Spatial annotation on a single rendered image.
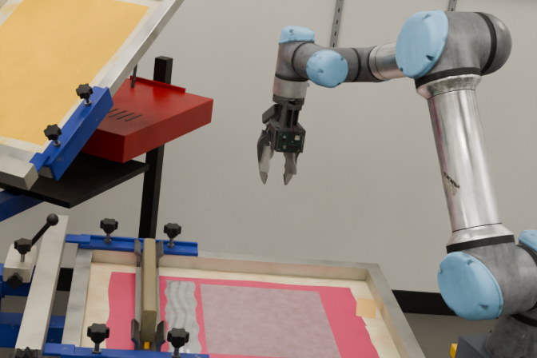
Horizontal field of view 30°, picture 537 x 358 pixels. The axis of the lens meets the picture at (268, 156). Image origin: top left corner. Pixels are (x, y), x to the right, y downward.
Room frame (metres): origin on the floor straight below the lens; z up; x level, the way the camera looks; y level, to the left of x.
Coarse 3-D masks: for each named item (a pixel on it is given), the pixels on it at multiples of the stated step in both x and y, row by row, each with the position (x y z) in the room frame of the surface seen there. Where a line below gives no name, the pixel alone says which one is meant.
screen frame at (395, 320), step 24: (168, 264) 2.34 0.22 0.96; (192, 264) 2.35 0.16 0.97; (216, 264) 2.35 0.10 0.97; (240, 264) 2.36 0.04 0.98; (264, 264) 2.37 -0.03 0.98; (288, 264) 2.38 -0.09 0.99; (312, 264) 2.40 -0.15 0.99; (336, 264) 2.42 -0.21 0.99; (360, 264) 2.44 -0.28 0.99; (72, 288) 2.08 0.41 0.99; (384, 288) 2.30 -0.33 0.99; (72, 312) 1.96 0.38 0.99; (384, 312) 2.20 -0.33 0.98; (72, 336) 1.86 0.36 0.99; (408, 336) 2.06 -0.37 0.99
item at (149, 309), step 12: (144, 240) 2.26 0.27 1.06; (144, 252) 2.18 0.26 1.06; (144, 264) 2.12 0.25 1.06; (156, 264) 2.13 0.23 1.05; (144, 276) 2.05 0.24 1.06; (156, 276) 2.06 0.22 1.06; (144, 288) 1.99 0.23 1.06; (156, 288) 2.00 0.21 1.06; (144, 300) 1.93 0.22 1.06; (156, 300) 1.94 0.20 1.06; (144, 312) 1.89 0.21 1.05; (156, 312) 1.89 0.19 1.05; (144, 324) 1.89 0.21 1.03; (144, 336) 1.89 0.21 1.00
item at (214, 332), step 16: (112, 320) 2.02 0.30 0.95; (128, 320) 2.03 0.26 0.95; (208, 320) 2.08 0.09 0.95; (224, 320) 2.09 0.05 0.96; (240, 320) 2.10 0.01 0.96; (256, 320) 2.11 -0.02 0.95; (272, 320) 2.12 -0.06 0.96; (112, 336) 1.94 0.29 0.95; (128, 336) 1.95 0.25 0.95; (208, 336) 2.00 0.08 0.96; (224, 336) 2.01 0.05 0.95; (240, 336) 2.02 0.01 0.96; (256, 336) 2.03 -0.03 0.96; (272, 336) 2.04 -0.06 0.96; (288, 336) 2.05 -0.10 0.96; (304, 336) 2.06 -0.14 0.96; (320, 336) 2.07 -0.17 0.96; (336, 336) 2.08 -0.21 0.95; (352, 336) 2.09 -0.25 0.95; (368, 336) 2.10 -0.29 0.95; (208, 352) 1.93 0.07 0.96; (224, 352) 1.94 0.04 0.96; (240, 352) 1.95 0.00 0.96; (256, 352) 1.96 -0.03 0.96; (272, 352) 1.97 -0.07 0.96; (288, 352) 1.98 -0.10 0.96; (304, 352) 1.99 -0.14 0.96; (320, 352) 2.00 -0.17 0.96; (336, 352) 2.01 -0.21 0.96; (352, 352) 2.02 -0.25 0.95; (368, 352) 2.03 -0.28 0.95
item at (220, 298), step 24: (120, 288) 2.18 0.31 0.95; (216, 288) 2.25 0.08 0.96; (240, 288) 2.27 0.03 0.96; (264, 288) 2.28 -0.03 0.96; (288, 288) 2.30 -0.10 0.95; (312, 288) 2.32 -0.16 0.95; (336, 288) 2.34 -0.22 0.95; (216, 312) 2.12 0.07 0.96; (240, 312) 2.14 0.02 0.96; (264, 312) 2.15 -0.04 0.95; (288, 312) 2.17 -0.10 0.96; (312, 312) 2.19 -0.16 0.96; (336, 312) 2.21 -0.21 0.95
